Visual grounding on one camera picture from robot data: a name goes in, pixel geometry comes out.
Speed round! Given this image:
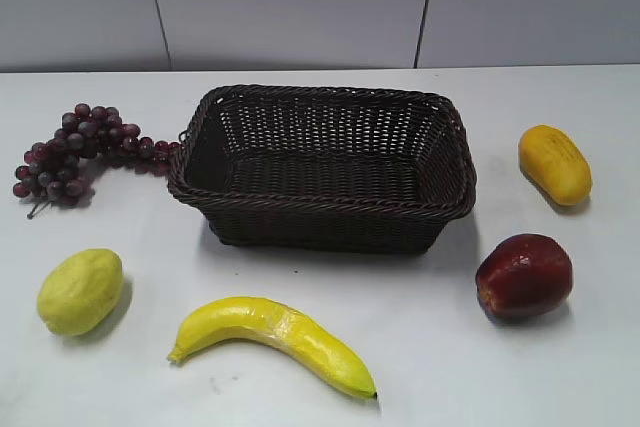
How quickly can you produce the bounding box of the yellow banana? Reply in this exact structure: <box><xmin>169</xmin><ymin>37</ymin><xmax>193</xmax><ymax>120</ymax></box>
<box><xmin>167</xmin><ymin>296</ymin><xmax>377</xmax><ymax>399</ymax></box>

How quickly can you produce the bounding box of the dark brown woven basket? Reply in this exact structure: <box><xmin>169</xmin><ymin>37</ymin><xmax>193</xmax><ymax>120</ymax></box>
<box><xmin>168</xmin><ymin>85</ymin><xmax>477</xmax><ymax>254</ymax></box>

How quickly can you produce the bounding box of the red apple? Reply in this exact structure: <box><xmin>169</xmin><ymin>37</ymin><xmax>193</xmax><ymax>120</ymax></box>
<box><xmin>475</xmin><ymin>233</ymin><xmax>573</xmax><ymax>321</ymax></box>

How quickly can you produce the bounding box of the orange-yellow mango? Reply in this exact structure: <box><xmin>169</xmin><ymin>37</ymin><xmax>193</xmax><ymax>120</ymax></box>
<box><xmin>518</xmin><ymin>125</ymin><xmax>593</xmax><ymax>207</ymax></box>

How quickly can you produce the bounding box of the purple grape bunch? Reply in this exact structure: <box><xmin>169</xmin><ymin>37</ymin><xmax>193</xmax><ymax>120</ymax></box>
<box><xmin>12</xmin><ymin>103</ymin><xmax>182</xmax><ymax>220</ymax></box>

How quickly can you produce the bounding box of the yellow-green lemon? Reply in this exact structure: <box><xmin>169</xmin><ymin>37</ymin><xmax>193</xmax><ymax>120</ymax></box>
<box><xmin>36</xmin><ymin>248</ymin><xmax>124</xmax><ymax>337</ymax></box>

